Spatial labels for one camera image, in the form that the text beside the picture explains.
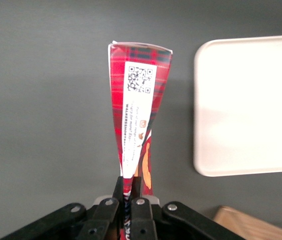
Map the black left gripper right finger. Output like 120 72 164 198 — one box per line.
129 175 159 240

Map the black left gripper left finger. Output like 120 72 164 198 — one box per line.
76 175 125 240

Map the red tartan cookie box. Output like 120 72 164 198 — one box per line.
107 39 174 240

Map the cream plastic tray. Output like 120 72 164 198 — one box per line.
192 33 282 178

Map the wooden two-drawer cabinet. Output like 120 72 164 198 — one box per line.
212 205 282 240

